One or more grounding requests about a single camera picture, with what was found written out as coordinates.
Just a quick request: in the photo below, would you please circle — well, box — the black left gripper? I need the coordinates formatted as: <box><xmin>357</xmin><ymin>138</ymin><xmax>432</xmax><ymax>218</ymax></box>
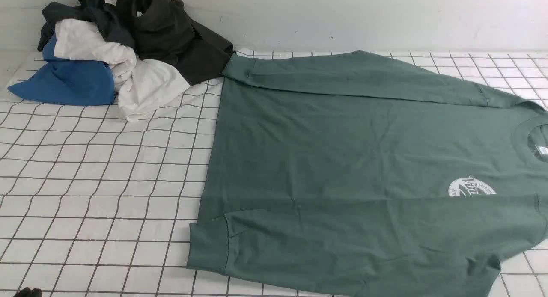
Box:
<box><xmin>13</xmin><ymin>288</ymin><xmax>42</xmax><ymax>297</ymax></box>

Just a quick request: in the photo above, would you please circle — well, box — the green long-sleeve top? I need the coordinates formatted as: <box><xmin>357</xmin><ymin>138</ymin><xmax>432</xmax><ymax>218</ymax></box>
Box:
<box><xmin>187</xmin><ymin>51</ymin><xmax>547</xmax><ymax>297</ymax></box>

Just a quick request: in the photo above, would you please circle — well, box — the blue garment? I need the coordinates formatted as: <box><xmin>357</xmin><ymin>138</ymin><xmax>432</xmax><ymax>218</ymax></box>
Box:
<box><xmin>8</xmin><ymin>36</ymin><xmax>115</xmax><ymax>106</ymax></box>

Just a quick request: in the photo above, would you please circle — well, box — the white garment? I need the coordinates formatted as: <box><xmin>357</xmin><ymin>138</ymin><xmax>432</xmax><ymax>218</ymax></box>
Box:
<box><xmin>54</xmin><ymin>19</ymin><xmax>190</xmax><ymax>122</ymax></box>

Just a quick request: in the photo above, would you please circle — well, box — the dark navy garment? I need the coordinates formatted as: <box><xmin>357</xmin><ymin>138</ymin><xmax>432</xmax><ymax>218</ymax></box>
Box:
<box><xmin>37</xmin><ymin>0</ymin><xmax>135</xmax><ymax>52</ymax></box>

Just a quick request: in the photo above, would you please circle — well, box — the dark olive garment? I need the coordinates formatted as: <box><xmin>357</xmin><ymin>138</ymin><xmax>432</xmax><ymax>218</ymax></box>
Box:
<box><xmin>116</xmin><ymin>0</ymin><xmax>233</xmax><ymax>85</ymax></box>

